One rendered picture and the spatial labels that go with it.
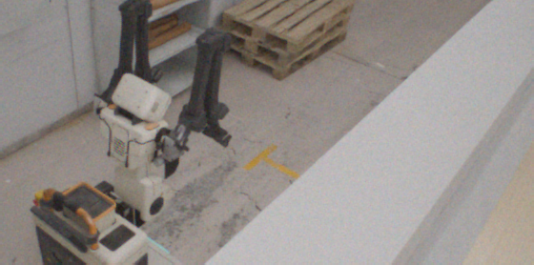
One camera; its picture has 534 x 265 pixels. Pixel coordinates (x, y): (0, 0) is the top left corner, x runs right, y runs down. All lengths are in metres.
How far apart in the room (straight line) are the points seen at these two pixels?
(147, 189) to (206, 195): 1.29
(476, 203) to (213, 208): 3.35
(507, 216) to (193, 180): 2.09
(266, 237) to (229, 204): 3.54
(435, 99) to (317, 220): 0.16
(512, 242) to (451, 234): 2.37
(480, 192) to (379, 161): 0.17
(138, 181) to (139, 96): 0.45
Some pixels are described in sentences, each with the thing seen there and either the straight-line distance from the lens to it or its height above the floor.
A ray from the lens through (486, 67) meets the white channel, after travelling 0.49.
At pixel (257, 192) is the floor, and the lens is 3.95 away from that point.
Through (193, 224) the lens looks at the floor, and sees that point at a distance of 3.68.
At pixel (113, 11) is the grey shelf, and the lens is 4.11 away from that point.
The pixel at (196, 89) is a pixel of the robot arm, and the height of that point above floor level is 1.40.
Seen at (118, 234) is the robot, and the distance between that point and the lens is 2.52.
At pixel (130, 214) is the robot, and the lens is 2.72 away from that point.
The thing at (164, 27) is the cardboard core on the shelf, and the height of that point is 0.59.
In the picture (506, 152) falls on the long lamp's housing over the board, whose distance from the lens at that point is 0.57.
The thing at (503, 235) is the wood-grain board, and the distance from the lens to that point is 2.83.
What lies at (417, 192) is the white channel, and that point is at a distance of 0.34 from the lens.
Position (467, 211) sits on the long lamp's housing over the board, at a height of 2.37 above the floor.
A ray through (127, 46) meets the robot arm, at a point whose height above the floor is 1.44.
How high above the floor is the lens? 2.67
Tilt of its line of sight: 40 degrees down
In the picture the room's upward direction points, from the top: 5 degrees clockwise
